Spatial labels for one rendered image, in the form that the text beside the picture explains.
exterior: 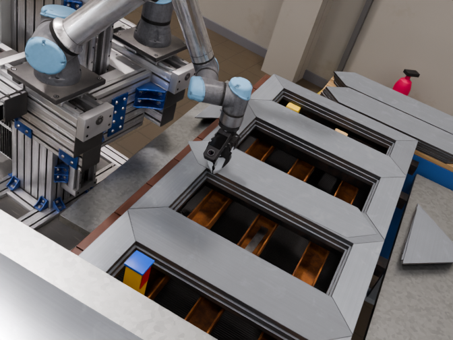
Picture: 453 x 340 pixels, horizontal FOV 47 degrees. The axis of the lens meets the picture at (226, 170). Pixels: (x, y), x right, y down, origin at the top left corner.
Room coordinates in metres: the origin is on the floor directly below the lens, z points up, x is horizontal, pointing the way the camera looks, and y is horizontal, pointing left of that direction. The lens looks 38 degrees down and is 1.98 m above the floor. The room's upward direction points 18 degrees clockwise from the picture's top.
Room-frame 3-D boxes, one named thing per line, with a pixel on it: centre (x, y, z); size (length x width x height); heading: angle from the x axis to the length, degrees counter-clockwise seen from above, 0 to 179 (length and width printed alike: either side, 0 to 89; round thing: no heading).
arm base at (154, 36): (1.90, 0.45, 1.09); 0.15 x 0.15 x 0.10
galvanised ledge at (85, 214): (1.78, 0.22, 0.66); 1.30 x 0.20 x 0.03; 165
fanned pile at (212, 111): (2.11, 0.10, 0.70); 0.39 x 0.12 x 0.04; 165
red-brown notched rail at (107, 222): (1.56, 0.15, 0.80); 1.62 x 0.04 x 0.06; 165
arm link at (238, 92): (1.44, 0.04, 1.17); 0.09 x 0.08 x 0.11; 102
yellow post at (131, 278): (0.92, 0.15, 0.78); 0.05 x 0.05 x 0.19; 75
